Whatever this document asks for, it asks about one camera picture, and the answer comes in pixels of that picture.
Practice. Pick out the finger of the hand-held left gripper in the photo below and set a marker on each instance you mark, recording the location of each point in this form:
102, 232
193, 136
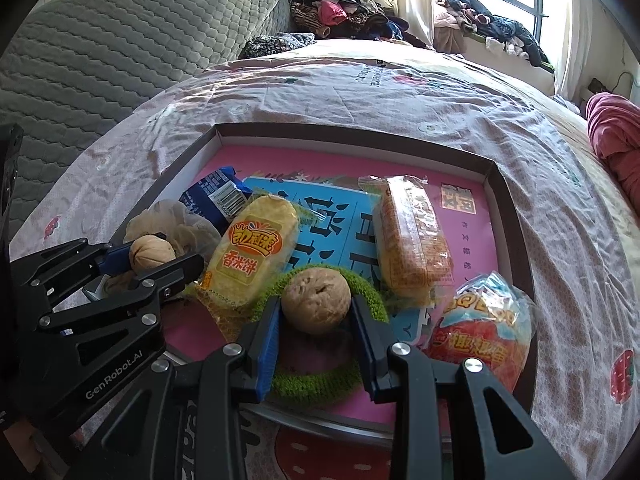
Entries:
115, 261
165, 275

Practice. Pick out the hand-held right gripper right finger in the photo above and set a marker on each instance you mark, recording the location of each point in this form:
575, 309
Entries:
367, 352

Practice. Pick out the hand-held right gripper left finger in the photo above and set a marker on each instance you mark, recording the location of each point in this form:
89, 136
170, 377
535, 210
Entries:
265, 347

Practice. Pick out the walnut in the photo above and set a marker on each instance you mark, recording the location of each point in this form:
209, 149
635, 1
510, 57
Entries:
150, 254
315, 300

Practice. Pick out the green fuzzy scrunchie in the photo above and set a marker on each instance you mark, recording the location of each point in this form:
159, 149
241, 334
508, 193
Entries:
310, 387

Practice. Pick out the yellow rice cake packet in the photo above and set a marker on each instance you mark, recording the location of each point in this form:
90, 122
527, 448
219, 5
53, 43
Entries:
250, 255

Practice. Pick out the blue snack packet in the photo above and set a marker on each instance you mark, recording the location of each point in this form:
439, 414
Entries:
210, 195

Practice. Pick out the red snack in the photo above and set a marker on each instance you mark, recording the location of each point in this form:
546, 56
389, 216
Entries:
480, 340

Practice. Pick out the orange cracker packet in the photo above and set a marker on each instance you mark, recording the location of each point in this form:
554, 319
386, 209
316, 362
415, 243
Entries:
410, 240

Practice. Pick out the shallow black cardboard box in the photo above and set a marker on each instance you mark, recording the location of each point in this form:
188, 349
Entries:
350, 147

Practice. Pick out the pink printed book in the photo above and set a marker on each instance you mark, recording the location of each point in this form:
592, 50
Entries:
465, 240

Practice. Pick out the dark patterned cloth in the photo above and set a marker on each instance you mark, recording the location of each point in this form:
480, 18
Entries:
280, 45

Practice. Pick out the pile of mixed clothes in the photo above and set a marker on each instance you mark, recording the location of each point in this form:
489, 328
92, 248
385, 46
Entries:
340, 10

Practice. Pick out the pink rolled blanket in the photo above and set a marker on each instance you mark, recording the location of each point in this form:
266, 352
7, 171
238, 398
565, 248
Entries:
615, 135

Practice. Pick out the clothes heap on windowsill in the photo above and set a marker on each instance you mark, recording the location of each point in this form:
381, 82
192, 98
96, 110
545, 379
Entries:
500, 27

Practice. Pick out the cream curtain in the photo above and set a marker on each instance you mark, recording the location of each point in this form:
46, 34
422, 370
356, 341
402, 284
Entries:
410, 0

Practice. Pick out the white sheer curtain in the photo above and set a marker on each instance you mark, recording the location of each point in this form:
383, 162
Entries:
572, 45

